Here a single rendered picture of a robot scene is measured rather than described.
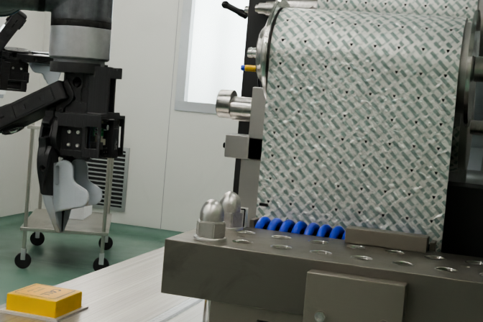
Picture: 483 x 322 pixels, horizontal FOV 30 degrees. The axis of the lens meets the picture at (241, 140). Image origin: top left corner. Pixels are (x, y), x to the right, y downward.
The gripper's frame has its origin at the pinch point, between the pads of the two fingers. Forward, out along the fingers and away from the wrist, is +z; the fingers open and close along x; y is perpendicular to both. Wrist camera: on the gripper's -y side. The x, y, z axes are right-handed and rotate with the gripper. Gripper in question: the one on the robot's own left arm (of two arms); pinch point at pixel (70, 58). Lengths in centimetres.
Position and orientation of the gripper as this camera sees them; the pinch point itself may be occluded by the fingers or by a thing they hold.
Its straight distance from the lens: 190.3
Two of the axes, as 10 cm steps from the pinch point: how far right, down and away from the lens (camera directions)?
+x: 3.0, 2.1, -9.3
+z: 9.5, 0.7, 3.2
